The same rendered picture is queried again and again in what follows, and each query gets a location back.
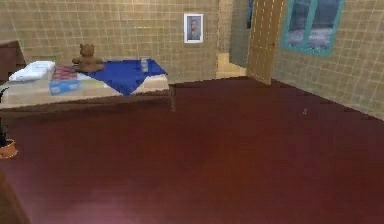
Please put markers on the white pillow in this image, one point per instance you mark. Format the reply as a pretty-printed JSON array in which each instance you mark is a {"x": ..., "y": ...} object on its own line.
[{"x": 33, "y": 70}]

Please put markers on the white framed portrait picture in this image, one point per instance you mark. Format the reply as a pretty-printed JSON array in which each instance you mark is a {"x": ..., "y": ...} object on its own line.
[{"x": 193, "y": 28}]

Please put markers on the dark framed wall picture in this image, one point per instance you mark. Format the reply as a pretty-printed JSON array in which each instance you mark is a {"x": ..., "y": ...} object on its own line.
[{"x": 249, "y": 13}]

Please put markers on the blue blanket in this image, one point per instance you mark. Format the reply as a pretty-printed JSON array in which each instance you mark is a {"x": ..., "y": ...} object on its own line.
[{"x": 125, "y": 76}]

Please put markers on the tan wooden room door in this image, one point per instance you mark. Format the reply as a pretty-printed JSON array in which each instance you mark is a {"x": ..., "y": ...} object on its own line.
[{"x": 264, "y": 41}]

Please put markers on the small grey phone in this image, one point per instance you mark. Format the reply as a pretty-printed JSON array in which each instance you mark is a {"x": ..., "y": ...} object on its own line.
[{"x": 144, "y": 64}]

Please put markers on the teal framed window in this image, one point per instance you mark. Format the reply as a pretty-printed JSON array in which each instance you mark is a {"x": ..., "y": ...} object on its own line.
[{"x": 311, "y": 26}]

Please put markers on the potted house plant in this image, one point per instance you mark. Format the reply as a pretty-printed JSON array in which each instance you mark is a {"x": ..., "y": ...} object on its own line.
[{"x": 6, "y": 145}]

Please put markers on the red book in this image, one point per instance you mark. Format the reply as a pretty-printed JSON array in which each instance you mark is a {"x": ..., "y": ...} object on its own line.
[{"x": 64, "y": 72}]

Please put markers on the brown wooden bed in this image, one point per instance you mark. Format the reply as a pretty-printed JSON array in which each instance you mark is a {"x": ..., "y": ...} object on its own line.
[{"x": 100, "y": 100}]

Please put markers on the brown teddy bear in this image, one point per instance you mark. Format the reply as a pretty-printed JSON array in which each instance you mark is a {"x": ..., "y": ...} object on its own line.
[{"x": 88, "y": 60}]

